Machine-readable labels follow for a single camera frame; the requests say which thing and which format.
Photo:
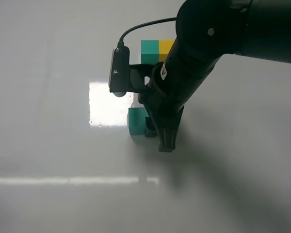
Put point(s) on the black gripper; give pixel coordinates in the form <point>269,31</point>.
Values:
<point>164,113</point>

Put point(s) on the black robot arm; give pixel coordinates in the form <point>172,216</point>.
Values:
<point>205,31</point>

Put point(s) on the green template block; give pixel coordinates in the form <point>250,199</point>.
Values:
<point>149,51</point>

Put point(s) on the yellow template block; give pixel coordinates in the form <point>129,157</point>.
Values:
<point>164,48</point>

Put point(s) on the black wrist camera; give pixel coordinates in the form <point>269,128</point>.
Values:
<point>125,77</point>

